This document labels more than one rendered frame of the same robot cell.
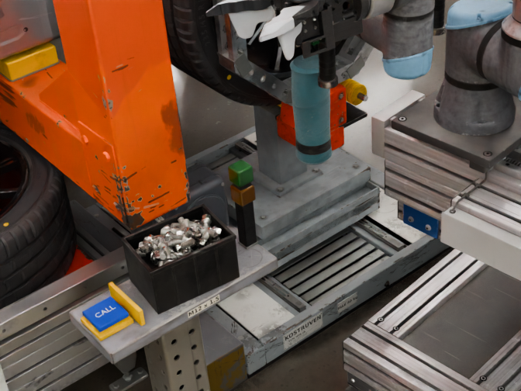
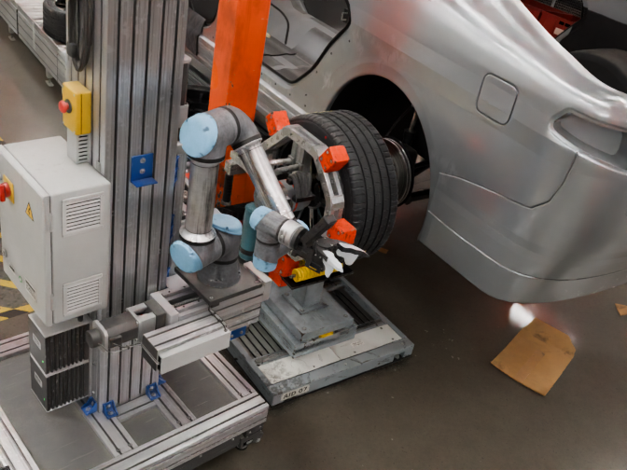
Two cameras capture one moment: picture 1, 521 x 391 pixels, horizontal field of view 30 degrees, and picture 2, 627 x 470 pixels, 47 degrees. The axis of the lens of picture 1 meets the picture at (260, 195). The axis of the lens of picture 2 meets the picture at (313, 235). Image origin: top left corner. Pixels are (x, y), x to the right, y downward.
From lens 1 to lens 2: 3.51 m
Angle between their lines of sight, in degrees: 68
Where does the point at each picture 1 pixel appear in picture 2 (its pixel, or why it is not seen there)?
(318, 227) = (268, 318)
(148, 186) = not seen: hidden behind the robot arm
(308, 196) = (279, 305)
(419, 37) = not seen: hidden behind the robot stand
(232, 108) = (443, 339)
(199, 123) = (425, 323)
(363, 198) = (287, 338)
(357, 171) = (299, 328)
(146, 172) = not seen: hidden behind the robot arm
